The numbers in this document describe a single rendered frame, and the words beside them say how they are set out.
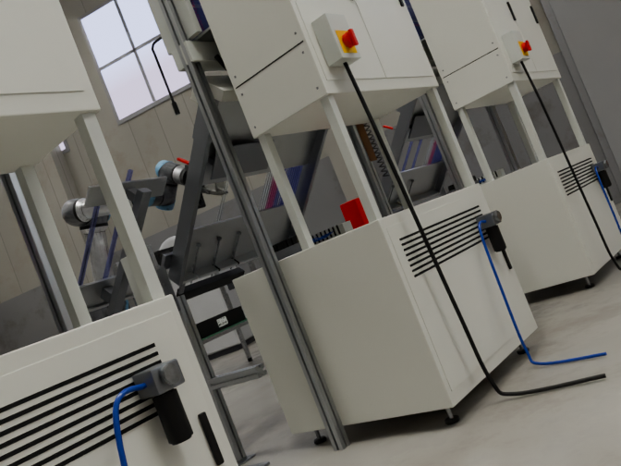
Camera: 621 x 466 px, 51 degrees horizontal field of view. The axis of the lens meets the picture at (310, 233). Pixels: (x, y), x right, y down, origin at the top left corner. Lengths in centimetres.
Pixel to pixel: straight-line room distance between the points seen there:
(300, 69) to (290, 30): 11
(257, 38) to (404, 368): 106
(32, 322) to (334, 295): 775
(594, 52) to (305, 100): 541
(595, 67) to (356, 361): 548
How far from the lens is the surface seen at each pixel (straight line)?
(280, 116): 200
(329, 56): 194
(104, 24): 876
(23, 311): 958
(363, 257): 189
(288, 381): 223
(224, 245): 262
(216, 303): 700
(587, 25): 718
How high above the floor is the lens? 58
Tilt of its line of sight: 2 degrees up
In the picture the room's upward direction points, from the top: 22 degrees counter-clockwise
